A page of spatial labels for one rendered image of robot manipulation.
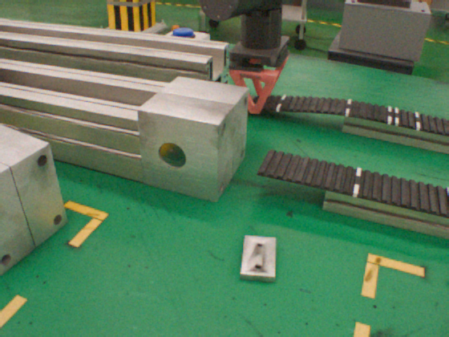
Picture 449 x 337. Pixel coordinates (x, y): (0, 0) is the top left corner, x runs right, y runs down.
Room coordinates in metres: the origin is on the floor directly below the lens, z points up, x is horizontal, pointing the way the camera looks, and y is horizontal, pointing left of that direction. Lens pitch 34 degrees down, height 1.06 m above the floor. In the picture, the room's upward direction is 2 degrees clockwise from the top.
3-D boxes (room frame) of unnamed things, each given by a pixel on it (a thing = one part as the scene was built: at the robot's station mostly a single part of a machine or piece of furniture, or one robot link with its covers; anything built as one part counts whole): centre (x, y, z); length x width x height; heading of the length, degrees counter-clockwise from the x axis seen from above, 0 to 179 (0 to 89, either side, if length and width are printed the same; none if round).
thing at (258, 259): (0.27, -0.04, 0.78); 0.05 x 0.03 x 0.01; 174
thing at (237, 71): (0.57, -0.05, 0.83); 0.07 x 0.07 x 0.09; 72
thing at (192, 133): (0.42, 0.03, 0.83); 0.12 x 0.09 x 0.10; 161
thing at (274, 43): (0.58, -0.05, 0.91); 0.10 x 0.07 x 0.07; 162
